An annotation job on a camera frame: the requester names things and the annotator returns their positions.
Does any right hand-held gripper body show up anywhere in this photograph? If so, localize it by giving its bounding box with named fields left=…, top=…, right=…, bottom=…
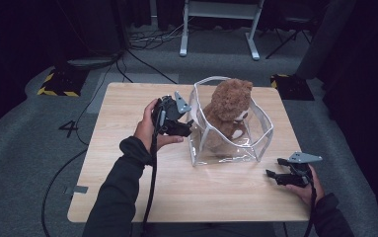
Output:
left=287, top=151, right=323, bottom=188

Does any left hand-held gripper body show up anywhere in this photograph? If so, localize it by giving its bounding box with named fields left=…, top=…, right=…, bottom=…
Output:
left=151, top=91, right=192, bottom=136

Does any clear plastic bag white trim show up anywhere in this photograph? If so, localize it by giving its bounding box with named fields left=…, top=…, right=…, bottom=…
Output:
left=187, top=76, right=275, bottom=167

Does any brown teddy bear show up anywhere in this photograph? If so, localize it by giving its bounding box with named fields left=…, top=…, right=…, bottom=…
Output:
left=202, top=78, right=254, bottom=156

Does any person's right hand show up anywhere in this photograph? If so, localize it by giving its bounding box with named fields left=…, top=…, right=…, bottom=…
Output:
left=285, top=164, right=326, bottom=206

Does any person's left hand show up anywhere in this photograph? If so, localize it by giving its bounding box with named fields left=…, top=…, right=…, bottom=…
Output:
left=133, top=98, right=185, bottom=154

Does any black yellow striped stand base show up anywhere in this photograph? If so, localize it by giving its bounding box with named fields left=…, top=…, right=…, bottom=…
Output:
left=37, top=67, right=89, bottom=98
left=269, top=73, right=315, bottom=102

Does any grey tape strip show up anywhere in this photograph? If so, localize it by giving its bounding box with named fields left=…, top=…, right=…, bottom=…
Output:
left=62, top=185, right=89, bottom=196

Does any black tripod stand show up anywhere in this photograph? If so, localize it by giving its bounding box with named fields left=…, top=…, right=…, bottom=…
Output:
left=265, top=16, right=313, bottom=60

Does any grey curtain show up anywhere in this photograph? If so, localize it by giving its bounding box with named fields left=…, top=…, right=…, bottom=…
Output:
left=295, top=0, right=357, bottom=80

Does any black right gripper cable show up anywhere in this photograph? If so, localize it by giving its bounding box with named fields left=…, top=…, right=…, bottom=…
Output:
left=303, top=167, right=318, bottom=237

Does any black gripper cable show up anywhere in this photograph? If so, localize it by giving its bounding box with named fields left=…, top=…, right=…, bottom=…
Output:
left=303, top=167, right=318, bottom=237
left=141, top=108, right=165, bottom=237

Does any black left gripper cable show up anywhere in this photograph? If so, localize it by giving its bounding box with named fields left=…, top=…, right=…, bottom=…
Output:
left=141, top=108, right=165, bottom=237

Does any bundle of floor cables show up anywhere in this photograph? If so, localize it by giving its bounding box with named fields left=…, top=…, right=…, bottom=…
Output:
left=128, top=19, right=190, bottom=51

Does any white desk frame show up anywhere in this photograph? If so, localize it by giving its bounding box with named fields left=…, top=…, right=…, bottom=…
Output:
left=179, top=0, right=265, bottom=61

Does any long black floor cable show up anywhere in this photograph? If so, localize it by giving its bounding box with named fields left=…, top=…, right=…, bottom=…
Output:
left=40, top=58, right=128, bottom=237

